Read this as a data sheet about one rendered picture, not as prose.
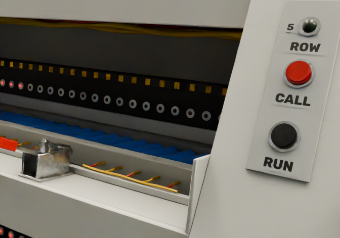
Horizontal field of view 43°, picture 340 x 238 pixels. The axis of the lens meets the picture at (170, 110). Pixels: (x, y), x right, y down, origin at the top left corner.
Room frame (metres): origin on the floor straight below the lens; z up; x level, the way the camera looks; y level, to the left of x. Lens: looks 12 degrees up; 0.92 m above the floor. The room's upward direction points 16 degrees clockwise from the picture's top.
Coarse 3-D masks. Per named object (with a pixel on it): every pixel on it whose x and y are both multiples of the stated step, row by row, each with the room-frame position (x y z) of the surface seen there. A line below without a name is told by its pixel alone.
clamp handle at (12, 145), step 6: (0, 138) 0.33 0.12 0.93; (6, 138) 0.34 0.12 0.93; (0, 144) 0.33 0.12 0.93; (6, 144) 0.34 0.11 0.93; (12, 144) 0.34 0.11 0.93; (42, 144) 0.37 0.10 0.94; (12, 150) 0.34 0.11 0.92; (18, 150) 0.35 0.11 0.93; (24, 150) 0.36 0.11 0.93; (30, 150) 0.36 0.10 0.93; (42, 150) 0.38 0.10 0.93; (48, 150) 0.38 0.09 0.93
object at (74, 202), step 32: (0, 96) 0.65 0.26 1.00; (160, 128) 0.50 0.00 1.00; (192, 128) 0.48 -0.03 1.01; (0, 160) 0.42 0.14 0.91; (0, 192) 0.39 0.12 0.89; (32, 192) 0.36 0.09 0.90; (64, 192) 0.35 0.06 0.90; (96, 192) 0.36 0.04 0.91; (128, 192) 0.36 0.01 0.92; (192, 192) 0.28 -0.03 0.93; (32, 224) 0.37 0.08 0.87; (64, 224) 0.35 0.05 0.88; (96, 224) 0.33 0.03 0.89; (128, 224) 0.31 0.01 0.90; (160, 224) 0.30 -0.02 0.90
